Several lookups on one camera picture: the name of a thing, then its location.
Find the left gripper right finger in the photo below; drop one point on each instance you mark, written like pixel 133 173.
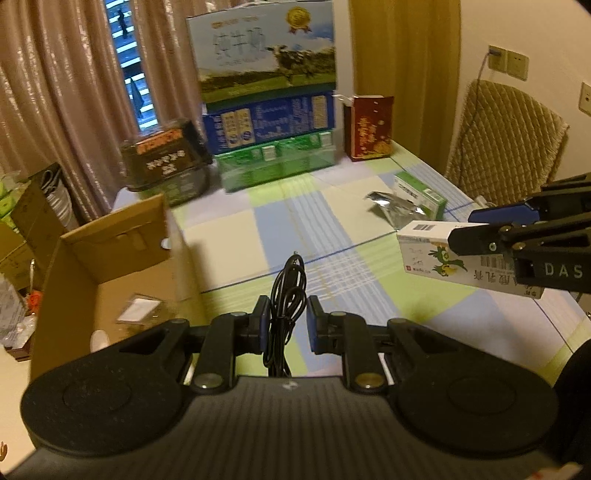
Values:
pixel 350 337

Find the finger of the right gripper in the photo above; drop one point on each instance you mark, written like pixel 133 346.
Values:
pixel 520 213
pixel 484 239

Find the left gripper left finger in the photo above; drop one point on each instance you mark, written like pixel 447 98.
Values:
pixel 227 337

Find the green medicine box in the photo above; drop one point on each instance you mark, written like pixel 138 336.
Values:
pixel 407 187

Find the white ointment box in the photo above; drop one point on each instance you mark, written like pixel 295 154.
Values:
pixel 425 251

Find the clear-wrapped white box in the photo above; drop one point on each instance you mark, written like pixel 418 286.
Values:
pixel 140 310

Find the silver foil pouch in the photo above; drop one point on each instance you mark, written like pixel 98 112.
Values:
pixel 397 211

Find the quilted olive chair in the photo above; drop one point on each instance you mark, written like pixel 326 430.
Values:
pixel 509 144

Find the checkered tablecloth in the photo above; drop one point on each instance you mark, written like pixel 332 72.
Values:
pixel 352 257

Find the open cardboard box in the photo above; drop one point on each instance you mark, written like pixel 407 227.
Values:
pixel 97 268

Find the green shrink-wrapped drink pack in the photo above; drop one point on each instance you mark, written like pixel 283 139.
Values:
pixel 263 163

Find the red gift box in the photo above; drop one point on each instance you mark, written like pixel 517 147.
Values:
pixel 368 127

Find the black Honglu food container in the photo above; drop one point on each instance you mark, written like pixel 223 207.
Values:
pixel 171 160

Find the gold curtain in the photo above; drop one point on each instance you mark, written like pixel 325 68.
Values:
pixel 410 50

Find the blue milk carton box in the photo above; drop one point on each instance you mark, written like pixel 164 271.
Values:
pixel 267 121

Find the white crumpled snack bag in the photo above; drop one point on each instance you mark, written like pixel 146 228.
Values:
pixel 16 326

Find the brown cardboard boxes stack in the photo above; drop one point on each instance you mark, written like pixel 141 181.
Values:
pixel 35 212

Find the pure milk carton box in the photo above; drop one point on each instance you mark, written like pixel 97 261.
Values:
pixel 263 50

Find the pink curtain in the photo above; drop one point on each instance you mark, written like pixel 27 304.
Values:
pixel 63 98

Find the wall socket with plug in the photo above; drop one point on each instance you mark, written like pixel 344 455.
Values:
pixel 497 59

